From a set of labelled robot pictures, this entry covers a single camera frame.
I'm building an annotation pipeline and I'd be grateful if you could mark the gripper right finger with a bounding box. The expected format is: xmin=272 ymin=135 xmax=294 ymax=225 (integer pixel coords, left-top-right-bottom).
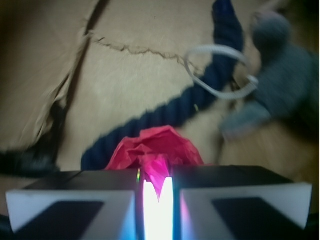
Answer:
xmin=172 ymin=165 xmax=313 ymax=240

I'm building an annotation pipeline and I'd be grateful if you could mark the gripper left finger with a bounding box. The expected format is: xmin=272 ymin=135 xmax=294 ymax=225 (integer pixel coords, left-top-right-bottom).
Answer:
xmin=6 ymin=169 xmax=139 ymax=240

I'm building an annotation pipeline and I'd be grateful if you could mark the red paper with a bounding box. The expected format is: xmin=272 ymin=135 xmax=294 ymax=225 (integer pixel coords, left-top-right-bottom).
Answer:
xmin=105 ymin=125 xmax=205 ymax=197

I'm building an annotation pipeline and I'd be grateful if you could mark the grey plush mouse toy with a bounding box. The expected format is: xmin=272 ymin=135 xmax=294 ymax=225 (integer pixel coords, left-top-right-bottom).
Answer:
xmin=186 ymin=11 xmax=320 ymax=141

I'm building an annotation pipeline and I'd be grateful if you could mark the brown paper bag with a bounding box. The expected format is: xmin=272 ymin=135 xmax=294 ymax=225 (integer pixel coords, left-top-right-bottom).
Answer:
xmin=0 ymin=0 xmax=320 ymax=218

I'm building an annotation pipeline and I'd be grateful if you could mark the dark blue rope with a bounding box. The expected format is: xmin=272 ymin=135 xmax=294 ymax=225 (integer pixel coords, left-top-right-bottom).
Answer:
xmin=80 ymin=0 xmax=245 ymax=172

